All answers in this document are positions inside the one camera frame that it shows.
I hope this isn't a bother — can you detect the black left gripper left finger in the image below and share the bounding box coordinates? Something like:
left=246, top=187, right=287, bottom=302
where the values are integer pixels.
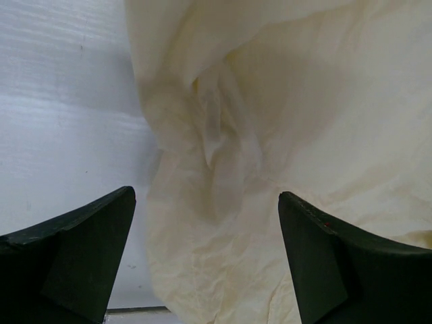
left=1, top=186, right=136, bottom=323

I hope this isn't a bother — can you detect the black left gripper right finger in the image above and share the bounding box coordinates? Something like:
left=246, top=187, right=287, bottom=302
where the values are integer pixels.
left=278, top=192, right=431, bottom=323

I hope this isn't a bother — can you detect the cream fabric jacket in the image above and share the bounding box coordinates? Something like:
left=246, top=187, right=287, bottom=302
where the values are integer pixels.
left=125, top=1, right=431, bottom=323

